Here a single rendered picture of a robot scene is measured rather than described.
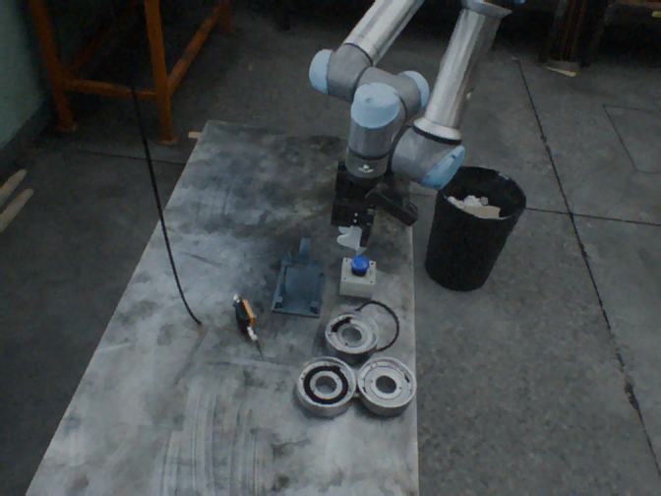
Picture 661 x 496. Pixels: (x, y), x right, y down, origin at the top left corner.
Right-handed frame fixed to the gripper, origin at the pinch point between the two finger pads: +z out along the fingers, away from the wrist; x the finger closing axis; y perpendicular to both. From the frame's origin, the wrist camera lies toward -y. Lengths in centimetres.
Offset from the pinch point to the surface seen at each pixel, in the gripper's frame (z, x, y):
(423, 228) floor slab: 91, -119, -34
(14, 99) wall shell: 66, -143, 161
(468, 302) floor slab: 91, -76, -52
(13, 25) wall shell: 37, -159, 161
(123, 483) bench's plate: 11, 48, 34
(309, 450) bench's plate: 10.8, 39.2, 5.7
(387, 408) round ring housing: 7.4, 31.6, -6.8
